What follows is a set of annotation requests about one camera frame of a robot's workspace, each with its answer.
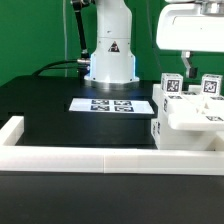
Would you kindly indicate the white marker sheet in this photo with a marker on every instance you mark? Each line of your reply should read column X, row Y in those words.
column 111, row 106

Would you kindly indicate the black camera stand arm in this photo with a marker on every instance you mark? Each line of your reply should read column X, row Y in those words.
column 78, row 5

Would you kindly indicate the white chair back piece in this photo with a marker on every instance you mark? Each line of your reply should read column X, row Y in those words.
column 190, row 111

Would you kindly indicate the white U-shaped fence frame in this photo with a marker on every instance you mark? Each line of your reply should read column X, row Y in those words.
column 93, row 160

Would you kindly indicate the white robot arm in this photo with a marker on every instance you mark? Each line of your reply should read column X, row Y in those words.
column 112, row 64

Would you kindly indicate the white chair seat piece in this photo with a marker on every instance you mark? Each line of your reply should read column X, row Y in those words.
column 170, row 139

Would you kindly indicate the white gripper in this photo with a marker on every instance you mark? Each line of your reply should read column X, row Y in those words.
column 191, row 25

